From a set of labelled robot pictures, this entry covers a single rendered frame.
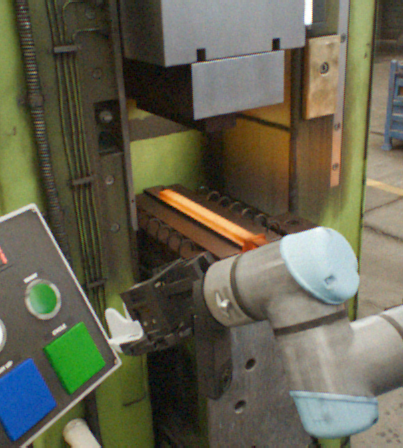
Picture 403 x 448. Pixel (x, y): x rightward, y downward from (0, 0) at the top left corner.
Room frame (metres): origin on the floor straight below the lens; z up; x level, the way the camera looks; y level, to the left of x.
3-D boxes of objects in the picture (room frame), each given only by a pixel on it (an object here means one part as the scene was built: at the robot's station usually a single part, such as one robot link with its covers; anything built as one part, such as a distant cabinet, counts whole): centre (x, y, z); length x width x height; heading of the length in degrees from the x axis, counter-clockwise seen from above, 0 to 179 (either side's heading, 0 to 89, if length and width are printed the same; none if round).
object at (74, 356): (0.73, 0.19, 1.01); 0.07 x 0.05 x 0.07; 147
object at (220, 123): (1.30, 0.03, 1.24); 0.30 x 0.07 x 0.06; 32
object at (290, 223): (1.22, -0.20, 0.95); 0.12 x 0.08 x 0.06; 32
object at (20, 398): (0.64, 0.24, 1.01); 0.07 x 0.05 x 0.07; 147
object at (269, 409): (1.29, -0.01, 0.69); 0.56 x 0.38 x 0.45; 32
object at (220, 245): (1.26, 0.03, 0.96); 0.42 x 0.20 x 0.09; 32
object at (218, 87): (1.26, 0.03, 1.32); 0.42 x 0.20 x 0.10; 32
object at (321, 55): (1.36, -0.28, 1.27); 0.09 x 0.02 x 0.17; 122
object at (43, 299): (0.75, 0.23, 1.09); 0.05 x 0.03 x 0.04; 122
